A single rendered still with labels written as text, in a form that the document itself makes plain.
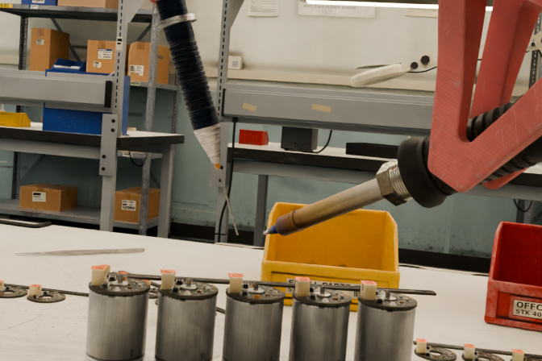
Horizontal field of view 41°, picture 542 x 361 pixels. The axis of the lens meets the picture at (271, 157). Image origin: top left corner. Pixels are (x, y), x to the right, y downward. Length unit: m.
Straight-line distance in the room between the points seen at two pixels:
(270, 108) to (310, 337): 2.30
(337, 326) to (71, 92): 2.61
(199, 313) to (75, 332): 0.17
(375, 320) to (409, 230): 4.38
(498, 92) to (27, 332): 0.31
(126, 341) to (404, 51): 4.42
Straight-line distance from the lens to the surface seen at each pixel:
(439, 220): 4.67
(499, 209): 4.68
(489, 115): 0.23
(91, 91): 2.83
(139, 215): 4.60
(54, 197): 4.95
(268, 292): 0.31
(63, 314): 0.49
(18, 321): 0.48
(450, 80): 0.23
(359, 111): 2.53
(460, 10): 0.22
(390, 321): 0.31
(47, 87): 2.93
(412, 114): 2.52
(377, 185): 0.26
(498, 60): 0.25
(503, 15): 0.26
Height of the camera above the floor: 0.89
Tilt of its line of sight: 4 degrees down
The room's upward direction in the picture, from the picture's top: 4 degrees clockwise
